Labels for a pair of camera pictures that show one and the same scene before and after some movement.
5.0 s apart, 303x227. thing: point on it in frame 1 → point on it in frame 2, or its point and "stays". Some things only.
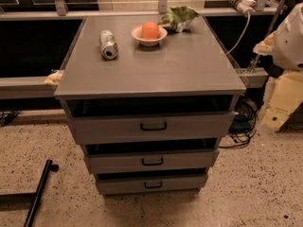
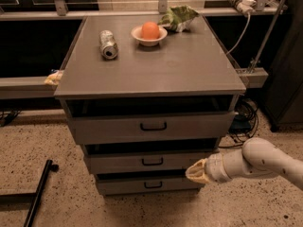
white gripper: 290,46 → 216,168
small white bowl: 136,33 stays
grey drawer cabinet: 148,104 stays
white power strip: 244,4 stays
